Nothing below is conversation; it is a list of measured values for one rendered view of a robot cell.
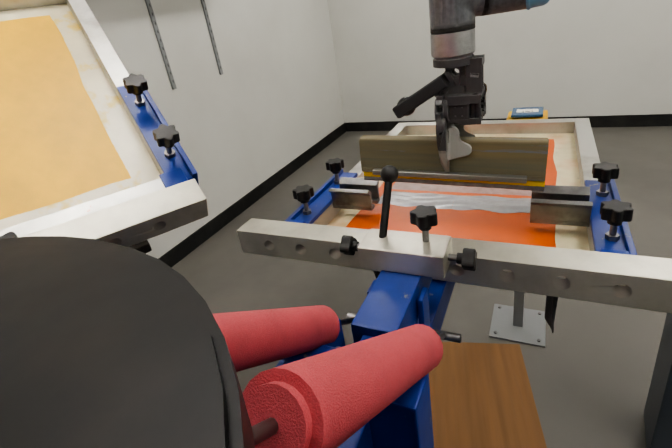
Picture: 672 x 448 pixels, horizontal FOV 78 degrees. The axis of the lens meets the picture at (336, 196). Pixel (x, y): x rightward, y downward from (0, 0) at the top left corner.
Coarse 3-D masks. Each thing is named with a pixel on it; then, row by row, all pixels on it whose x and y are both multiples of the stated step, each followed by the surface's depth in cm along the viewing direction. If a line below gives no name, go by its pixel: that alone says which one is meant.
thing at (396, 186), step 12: (420, 192) 101; (432, 192) 100; (444, 192) 99; (456, 192) 98; (360, 216) 94; (372, 216) 94; (396, 216) 92; (408, 216) 91; (444, 216) 89; (360, 228) 89; (372, 228) 89; (396, 228) 87; (408, 228) 86; (432, 228) 85
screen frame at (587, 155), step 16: (400, 128) 141; (416, 128) 142; (432, 128) 139; (464, 128) 135; (480, 128) 133; (496, 128) 131; (512, 128) 129; (528, 128) 127; (544, 128) 125; (560, 128) 123; (576, 128) 115; (576, 144) 110; (592, 144) 103; (592, 160) 95; (592, 176) 88; (336, 208) 97; (320, 224) 90; (592, 240) 68
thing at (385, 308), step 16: (384, 272) 59; (384, 288) 56; (400, 288) 56; (416, 288) 55; (368, 304) 54; (384, 304) 53; (400, 304) 53; (416, 304) 56; (368, 320) 51; (384, 320) 50; (400, 320) 50
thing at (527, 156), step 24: (360, 144) 87; (384, 144) 84; (408, 144) 82; (432, 144) 80; (480, 144) 76; (504, 144) 74; (528, 144) 73; (408, 168) 84; (432, 168) 82; (456, 168) 80; (480, 168) 78; (504, 168) 76; (528, 168) 74
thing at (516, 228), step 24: (552, 144) 116; (552, 168) 102; (480, 192) 96; (504, 192) 94; (528, 192) 93; (456, 216) 88; (480, 216) 86; (504, 216) 85; (528, 216) 84; (504, 240) 77; (528, 240) 76; (552, 240) 75
